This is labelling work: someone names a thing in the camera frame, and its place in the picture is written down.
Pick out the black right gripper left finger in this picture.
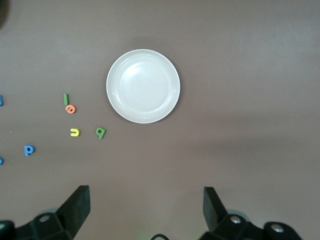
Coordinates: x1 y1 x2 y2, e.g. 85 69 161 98
0 184 91 240

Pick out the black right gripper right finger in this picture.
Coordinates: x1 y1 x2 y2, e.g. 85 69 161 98
199 186 303 240

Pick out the green foam letter g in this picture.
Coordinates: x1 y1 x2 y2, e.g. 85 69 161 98
95 127 107 140

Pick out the blue foam letter p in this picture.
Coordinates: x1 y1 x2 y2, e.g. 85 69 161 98
23 144 36 157

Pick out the brown table cover sheet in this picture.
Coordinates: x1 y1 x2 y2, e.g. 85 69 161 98
0 0 320 240

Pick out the beige round plate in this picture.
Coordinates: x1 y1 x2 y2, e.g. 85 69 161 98
106 48 181 124

